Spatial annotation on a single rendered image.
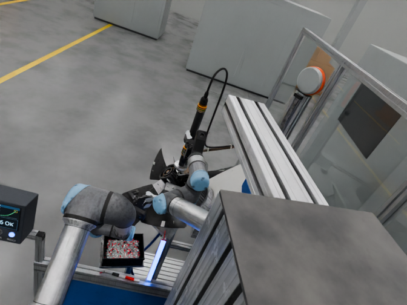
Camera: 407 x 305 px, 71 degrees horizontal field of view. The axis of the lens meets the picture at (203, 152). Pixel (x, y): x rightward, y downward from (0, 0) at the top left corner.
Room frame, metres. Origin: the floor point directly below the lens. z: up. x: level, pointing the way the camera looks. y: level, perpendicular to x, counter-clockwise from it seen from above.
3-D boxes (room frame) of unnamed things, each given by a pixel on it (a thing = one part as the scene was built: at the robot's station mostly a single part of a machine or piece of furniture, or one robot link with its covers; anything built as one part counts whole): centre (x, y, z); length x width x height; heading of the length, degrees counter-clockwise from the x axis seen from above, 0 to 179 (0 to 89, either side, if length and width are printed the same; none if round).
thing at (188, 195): (0.92, -0.01, 1.44); 0.11 x 0.08 x 0.11; 144
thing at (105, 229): (0.88, 0.33, 1.08); 0.11 x 0.08 x 0.11; 99
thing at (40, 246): (0.74, 0.54, 0.96); 0.03 x 0.03 x 0.20; 11
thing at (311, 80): (1.71, -0.42, 1.88); 0.17 x 0.15 x 0.16; 11
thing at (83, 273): (0.82, 0.12, 0.82); 0.90 x 0.04 x 0.08; 101
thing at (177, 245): (1.37, -0.11, 0.56); 0.19 x 0.04 x 0.04; 101
